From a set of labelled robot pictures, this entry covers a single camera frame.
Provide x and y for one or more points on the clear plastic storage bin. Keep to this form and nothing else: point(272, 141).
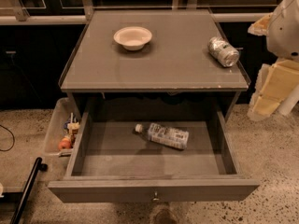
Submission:
point(57, 128)

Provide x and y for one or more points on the metal drawer knob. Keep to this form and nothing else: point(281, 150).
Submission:
point(155, 197)

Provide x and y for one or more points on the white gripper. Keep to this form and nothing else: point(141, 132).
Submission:
point(286, 32)

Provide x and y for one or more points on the grey cabinet with counter top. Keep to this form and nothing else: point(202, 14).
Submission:
point(176, 58)

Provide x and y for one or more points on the white paper bowl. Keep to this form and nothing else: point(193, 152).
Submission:
point(133, 38)

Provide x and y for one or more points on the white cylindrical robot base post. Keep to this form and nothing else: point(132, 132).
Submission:
point(289, 103)

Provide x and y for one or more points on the metal window frame rail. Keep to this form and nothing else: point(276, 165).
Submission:
point(77, 11)

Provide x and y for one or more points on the orange toy fruit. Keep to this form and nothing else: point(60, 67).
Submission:
point(65, 143)

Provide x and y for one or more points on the crushed silver can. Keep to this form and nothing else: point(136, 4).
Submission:
point(223, 51)

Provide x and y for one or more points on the small colourful toy bottle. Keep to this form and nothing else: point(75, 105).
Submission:
point(72, 127)

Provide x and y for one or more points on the grey open top drawer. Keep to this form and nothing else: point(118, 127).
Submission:
point(110, 163)

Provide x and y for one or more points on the black metal pole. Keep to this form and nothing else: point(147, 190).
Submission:
point(38, 166)

